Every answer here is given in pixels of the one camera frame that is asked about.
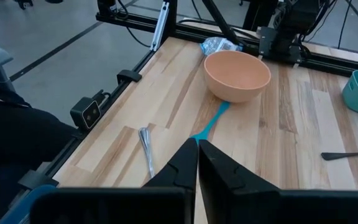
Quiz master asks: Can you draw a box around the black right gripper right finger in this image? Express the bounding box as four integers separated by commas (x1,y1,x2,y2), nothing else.
198,139,358,224

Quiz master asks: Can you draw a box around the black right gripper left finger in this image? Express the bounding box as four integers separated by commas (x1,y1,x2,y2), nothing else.
31,138,198,224

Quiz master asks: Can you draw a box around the silver metal spoon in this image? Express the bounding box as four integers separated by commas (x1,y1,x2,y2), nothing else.
138,126,156,179

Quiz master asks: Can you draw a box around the teal spatula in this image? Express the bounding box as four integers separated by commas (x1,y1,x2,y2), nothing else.
190,101,231,144

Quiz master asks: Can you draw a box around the orange bowl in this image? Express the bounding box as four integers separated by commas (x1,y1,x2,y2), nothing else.
203,50,272,104

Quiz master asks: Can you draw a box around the black spoon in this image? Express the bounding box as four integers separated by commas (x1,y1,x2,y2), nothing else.
321,143,358,161

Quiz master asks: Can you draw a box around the blue white snack packet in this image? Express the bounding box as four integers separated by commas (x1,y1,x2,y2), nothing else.
199,36,244,57

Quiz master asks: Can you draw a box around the person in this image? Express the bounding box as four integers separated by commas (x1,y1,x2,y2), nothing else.
0,74,77,224

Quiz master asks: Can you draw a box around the teal tray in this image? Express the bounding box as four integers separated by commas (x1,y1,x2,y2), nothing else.
0,185,58,224

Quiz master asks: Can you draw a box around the black frame clamp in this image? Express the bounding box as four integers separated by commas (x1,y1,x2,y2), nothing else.
116,69,143,85
17,169,59,191

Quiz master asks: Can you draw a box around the black table-level camera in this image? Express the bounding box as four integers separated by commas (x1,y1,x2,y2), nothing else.
70,90,112,131

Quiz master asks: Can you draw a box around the black aluminium table frame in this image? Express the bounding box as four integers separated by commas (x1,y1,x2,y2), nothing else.
17,0,358,190

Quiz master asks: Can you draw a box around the black cable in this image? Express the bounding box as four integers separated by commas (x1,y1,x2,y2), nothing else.
116,0,152,49

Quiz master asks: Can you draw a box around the silver aluminium post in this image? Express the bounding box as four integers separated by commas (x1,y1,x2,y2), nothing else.
150,1,170,52

